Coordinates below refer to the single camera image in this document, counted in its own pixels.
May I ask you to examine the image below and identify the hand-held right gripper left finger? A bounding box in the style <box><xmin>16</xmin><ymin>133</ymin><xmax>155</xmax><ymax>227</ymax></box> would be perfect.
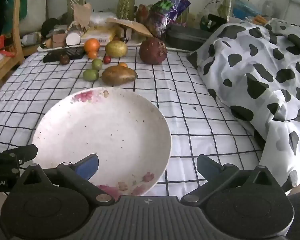
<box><xmin>14</xmin><ymin>154</ymin><xmax>115</xmax><ymax>207</ymax></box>

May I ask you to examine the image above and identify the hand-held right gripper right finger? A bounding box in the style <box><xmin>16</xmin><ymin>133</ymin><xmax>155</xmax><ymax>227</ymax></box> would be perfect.
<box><xmin>180</xmin><ymin>154</ymin><xmax>280</xmax><ymax>205</ymax></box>

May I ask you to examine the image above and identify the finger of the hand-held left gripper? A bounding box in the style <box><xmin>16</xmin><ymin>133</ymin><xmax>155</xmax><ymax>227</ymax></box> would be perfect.
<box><xmin>4</xmin><ymin>144</ymin><xmax>38</xmax><ymax>167</ymax></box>

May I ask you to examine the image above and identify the white floral plate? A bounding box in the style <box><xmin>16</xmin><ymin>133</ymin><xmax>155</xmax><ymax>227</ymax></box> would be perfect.
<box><xmin>32</xmin><ymin>87</ymin><xmax>172</xmax><ymax>197</ymax></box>

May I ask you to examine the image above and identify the green round fruit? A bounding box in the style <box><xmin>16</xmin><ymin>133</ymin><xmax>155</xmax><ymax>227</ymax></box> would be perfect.
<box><xmin>91</xmin><ymin>58</ymin><xmax>103</xmax><ymax>70</ymax></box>
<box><xmin>83</xmin><ymin>69</ymin><xmax>99</xmax><ymax>81</ymax></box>

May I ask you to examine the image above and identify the brown potato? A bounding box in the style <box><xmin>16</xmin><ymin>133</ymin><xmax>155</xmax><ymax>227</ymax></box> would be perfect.
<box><xmin>101</xmin><ymin>66</ymin><xmax>138</xmax><ymax>86</ymax></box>

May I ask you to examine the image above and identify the yellow-green round fruit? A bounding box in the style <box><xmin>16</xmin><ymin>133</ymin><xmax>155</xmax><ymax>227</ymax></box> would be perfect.
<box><xmin>105</xmin><ymin>40</ymin><xmax>128</xmax><ymax>58</ymax></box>

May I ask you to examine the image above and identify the large dark red fruit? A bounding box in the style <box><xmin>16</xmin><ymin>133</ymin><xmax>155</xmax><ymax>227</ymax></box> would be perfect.
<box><xmin>139</xmin><ymin>37</ymin><xmax>168</xmax><ymax>65</ymax></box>

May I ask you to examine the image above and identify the white plastic bottle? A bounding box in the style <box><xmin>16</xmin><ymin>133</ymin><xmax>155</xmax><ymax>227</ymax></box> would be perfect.
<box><xmin>22</xmin><ymin>33</ymin><xmax>42</xmax><ymax>46</ymax></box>

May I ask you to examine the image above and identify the white tray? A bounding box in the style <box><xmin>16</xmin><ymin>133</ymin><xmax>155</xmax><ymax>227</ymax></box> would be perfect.
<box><xmin>37</xmin><ymin>39</ymin><xmax>143</xmax><ymax>53</ymax></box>

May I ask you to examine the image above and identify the wooden chair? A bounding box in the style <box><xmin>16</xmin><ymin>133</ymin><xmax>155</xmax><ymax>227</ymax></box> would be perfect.
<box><xmin>0</xmin><ymin>0</ymin><xmax>25</xmax><ymax>100</ymax></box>

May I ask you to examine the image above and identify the black tablet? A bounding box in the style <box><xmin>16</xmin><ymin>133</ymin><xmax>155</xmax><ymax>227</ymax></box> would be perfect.
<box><xmin>42</xmin><ymin>48</ymin><xmax>85</xmax><ymax>62</ymax></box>

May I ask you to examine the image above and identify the small brown cardboard box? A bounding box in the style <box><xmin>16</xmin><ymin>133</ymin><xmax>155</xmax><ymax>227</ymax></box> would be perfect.
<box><xmin>52</xmin><ymin>34</ymin><xmax>67</xmax><ymax>48</ymax></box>

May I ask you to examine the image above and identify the cow-print blanket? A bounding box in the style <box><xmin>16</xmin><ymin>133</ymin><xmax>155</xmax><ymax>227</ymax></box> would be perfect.
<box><xmin>187</xmin><ymin>18</ymin><xmax>300</xmax><ymax>193</ymax></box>

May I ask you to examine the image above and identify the black round object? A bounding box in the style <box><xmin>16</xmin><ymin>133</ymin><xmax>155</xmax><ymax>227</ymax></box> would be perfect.
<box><xmin>41</xmin><ymin>18</ymin><xmax>59</xmax><ymax>37</ymax></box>

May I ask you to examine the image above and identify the white cylinder container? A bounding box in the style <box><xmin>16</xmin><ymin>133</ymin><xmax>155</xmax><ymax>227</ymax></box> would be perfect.
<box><xmin>65</xmin><ymin>33</ymin><xmax>81</xmax><ymax>47</ymax></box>

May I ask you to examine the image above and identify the white bin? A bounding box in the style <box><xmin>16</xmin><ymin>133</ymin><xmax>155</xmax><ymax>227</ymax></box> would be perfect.
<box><xmin>25</xmin><ymin>0</ymin><xmax>50</xmax><ymax>34</ymax></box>

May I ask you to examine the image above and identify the dark green cloth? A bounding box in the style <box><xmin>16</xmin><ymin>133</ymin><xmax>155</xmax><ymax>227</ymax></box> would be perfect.
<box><xmin>2</xmin><ymin>0</ymin><xmax>28</xmax><ymax>22</ymax></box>

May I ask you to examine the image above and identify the large orange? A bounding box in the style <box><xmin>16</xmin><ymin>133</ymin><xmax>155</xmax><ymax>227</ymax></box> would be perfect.
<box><xmin>84</xmin><ymin>38</ymin><xmax>101</xmax><ymax>53</ymax></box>

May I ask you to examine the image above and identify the yellow cardboard box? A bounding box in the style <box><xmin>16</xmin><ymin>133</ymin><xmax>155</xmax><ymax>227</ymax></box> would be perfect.
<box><xmin>80</xmin><ymin>26</ymin><xmax>117</xmax><ymax>44</ymax></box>

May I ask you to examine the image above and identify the grey zip case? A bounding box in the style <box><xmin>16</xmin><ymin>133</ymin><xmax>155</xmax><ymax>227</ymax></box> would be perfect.
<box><xmin>165</xmin><ymin>24</ymin><xmax>215</xmax><ymax>51</ymax></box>

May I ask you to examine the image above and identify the torn brown paper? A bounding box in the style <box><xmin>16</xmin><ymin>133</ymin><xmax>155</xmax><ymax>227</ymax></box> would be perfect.
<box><xmin>72</xmin><ymin>3</ymin><xmax>92</xmax><ymax>28</ymax></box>

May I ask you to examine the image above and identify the glass vase with plant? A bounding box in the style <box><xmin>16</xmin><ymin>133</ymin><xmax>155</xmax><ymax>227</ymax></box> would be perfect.
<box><xmin>54</xmin><ymin>0</ymin><xmax>93</xmax><ymax>23</ymax></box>
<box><xmin>116</xmin><ymin>0</ymin><xmax>138</xmax><ymax>20</ymax></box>

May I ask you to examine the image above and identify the dark open box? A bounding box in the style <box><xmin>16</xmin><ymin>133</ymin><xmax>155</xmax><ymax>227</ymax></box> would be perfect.
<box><xmin>200</xmin><ymin>13</ymin><xmax>227</xmax><ymax>30</ymax></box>

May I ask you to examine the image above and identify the brown paper envelope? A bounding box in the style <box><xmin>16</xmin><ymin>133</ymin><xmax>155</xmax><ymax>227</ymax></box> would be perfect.
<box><xmin>106</xmin><ymin>18</ymin><xmax>154</xmax><ymax>37</ymax></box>

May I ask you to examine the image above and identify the white plastic bag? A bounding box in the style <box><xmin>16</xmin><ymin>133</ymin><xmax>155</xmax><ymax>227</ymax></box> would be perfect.
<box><xmin>90</xmin><ymin>11</ymin><xmax>118</xmax><ymax>25</ymax></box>

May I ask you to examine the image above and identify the purple snack bag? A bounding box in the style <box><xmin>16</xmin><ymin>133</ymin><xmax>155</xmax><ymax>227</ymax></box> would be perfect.
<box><xmin>146</xmin><ymin>0</ymin><xmax>191</xmax><ymax>37</ymax></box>

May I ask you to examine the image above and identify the red packet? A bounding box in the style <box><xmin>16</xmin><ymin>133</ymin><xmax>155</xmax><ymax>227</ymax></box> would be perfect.
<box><xmin>136</xmin><ymin>4</ymin><xmax>149</xmax><ymax>23</ymax></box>

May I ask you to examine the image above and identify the blue plastic item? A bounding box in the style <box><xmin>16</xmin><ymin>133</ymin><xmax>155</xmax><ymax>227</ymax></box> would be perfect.
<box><xmin>234</xmin><ymin>0</ymin><xmax>262</xmax><ymax>18</ymax></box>

